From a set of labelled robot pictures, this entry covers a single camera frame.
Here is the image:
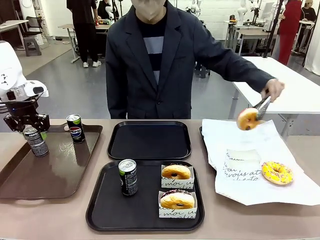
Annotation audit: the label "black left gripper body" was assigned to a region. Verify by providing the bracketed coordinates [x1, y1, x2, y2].
[6, 99, 40, 123]

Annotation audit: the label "black Pepsi can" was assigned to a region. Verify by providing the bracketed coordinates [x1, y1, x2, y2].
[66, 113, 87, 144]
[117, 158, 139, 197]
[23, 126, 50, 158]

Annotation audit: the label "metal serving tongs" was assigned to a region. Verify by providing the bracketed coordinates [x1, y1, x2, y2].
[251, 95, 272, 121]

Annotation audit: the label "person's right forearm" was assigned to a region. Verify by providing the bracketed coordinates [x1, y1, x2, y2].
[105, 72, 128, 120]

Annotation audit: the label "person's left forearm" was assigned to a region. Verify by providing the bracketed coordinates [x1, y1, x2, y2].
[224, 53, 277, 94]

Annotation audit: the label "person's left hand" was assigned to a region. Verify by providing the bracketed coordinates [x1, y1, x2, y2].
[261, 78, 286, 103]

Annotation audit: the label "brown plastic tray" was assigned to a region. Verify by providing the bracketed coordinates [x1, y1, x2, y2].
[0, 124, 104, 206]

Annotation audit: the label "grey plastic stool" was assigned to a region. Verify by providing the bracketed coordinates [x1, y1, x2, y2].
[23, 36, 43, 57]

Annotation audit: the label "light wooden desk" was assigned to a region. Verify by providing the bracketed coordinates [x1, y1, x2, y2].
[0, 19, 30, 48]

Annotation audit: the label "black office chair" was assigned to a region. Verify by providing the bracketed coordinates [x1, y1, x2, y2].
[19, 15, 44, 38]

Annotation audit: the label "grey background desk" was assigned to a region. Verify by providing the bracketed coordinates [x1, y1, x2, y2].
[58, 23, 111, 64]

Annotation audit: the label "person in dark blazer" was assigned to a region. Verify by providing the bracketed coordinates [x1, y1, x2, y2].
[104, 0, 241, 120]

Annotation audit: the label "bystander in black clothes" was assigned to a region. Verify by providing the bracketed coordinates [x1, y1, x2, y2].
[66, 0, 103, 69]

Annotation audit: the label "black square tray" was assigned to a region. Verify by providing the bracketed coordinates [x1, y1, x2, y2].
[107, 120, 192, 161]
[85, 160, 206, 232]

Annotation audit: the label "beige face mask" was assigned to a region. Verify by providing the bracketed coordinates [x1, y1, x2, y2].
[131, 0, 168, 21]

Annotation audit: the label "black tray under paper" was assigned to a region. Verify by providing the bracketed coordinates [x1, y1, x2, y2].
[198, 126, 218, 177]

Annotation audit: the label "dark plastic stool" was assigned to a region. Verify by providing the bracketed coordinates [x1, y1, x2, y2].
[194, 62, 211, 79]

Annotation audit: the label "white paper sheet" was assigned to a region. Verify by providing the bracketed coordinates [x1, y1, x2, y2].
[201, 118, 320, 207]

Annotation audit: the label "grey background workbench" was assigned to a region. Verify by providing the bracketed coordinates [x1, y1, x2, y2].
[223, 20, 280, 57]

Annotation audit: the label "yellow sprinkled donut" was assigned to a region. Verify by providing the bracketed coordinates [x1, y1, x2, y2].
[261, 160, 295, 186]

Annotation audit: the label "white table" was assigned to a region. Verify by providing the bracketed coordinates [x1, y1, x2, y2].
[231, 55, 320, 141]

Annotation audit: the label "bystander in red apron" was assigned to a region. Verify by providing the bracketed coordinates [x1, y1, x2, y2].
[271, 0, 304, 66]

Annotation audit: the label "white cloth panel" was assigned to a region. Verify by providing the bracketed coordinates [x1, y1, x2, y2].
[304, 23, 320, 76]

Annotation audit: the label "bystander with beige cap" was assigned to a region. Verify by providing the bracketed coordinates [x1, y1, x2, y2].
[296, 0, 318, 52]

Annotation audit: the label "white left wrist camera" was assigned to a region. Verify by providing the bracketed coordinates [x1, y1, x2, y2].
[23, 79, 50, 98]

